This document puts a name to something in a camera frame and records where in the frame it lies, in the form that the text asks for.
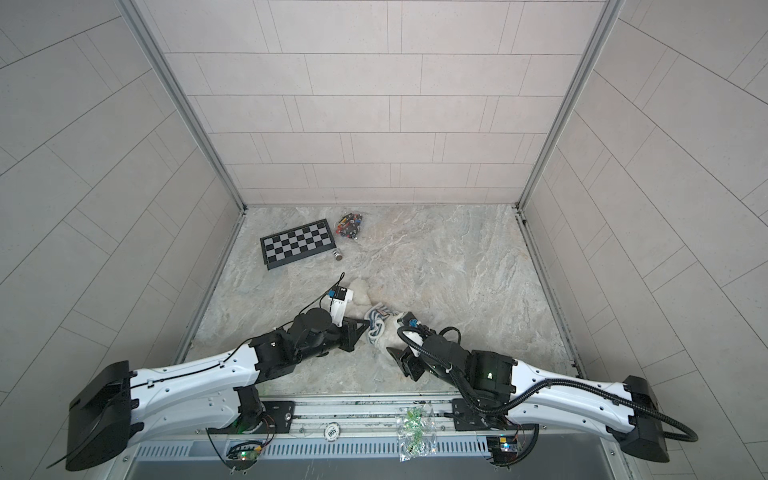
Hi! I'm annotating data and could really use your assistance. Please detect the blue white striped shirt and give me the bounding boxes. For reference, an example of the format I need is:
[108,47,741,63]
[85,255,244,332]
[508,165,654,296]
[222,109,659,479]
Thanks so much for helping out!
[364,302,404,347]

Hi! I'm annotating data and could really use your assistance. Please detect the white teddy bear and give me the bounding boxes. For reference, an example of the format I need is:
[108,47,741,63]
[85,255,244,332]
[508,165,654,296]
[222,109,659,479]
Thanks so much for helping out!
[345,278,408,376]

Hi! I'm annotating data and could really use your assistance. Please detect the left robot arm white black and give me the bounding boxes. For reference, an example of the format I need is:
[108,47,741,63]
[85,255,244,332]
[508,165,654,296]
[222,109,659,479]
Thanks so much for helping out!
[59,307,370,471]

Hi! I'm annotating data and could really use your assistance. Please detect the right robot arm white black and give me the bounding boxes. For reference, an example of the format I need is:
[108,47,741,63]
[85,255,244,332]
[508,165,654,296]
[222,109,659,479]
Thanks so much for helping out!
[387,328,670,463]

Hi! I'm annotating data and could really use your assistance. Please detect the clear bag green parts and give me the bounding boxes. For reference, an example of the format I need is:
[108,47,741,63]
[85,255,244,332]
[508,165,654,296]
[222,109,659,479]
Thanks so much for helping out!
[396,405,437,462]

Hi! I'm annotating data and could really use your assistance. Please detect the right green circuit board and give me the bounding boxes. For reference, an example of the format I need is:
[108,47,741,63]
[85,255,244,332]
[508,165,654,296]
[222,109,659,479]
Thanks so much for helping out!
[486,436,520,467]

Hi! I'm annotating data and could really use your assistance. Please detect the green circuit board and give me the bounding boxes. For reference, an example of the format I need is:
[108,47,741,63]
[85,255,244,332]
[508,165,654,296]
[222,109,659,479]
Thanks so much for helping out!
[486,436,520,467]
[226,440,265,471]

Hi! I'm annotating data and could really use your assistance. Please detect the black white chessboard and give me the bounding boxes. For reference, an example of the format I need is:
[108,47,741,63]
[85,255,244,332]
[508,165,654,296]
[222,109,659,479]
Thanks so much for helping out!
[260,219,336,270]

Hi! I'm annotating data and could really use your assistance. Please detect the bag of colourful small pieces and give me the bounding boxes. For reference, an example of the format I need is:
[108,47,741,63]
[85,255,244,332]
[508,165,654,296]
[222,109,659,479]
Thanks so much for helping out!
[335,212,363,240]

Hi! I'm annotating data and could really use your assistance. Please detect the left green circuit board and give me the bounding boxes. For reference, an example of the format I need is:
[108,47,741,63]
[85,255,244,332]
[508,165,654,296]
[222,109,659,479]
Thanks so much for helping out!
[226,440,265,471]

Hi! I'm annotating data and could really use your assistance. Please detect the black corrugated cable hose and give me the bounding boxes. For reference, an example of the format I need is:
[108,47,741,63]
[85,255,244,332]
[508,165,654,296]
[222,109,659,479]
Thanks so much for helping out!
[395,325,700,444]

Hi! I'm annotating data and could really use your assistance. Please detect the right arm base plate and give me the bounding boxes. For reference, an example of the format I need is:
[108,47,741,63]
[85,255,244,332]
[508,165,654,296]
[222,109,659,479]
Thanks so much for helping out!
[445,398,537,432]

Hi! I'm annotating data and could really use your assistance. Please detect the aluminium front rail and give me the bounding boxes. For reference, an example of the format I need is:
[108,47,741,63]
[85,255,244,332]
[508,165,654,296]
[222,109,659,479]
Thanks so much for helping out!
[128,388,633,444]

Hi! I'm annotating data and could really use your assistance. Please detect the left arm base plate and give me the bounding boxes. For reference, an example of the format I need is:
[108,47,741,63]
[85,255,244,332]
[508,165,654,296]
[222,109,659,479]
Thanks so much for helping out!
[208,401,295,435]

